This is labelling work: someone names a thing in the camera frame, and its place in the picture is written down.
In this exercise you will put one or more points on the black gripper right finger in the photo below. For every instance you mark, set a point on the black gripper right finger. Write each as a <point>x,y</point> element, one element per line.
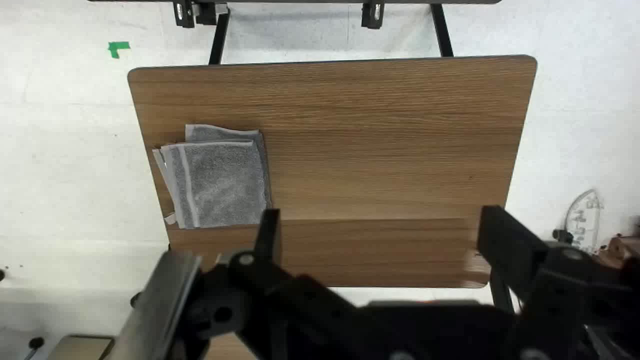
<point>512,247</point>

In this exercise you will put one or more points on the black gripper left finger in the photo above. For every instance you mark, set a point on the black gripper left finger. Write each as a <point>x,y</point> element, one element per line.
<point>271,232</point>

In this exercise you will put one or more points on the grey towel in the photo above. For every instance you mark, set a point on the grey towel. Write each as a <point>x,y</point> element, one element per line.
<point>221,180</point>

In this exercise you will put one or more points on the black perforated platform stand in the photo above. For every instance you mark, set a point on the black perforated platform stand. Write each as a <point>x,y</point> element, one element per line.
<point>219,41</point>

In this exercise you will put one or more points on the grey metal bracket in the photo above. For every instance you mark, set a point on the grey metal bracket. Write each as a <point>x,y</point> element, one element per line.
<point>157,306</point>

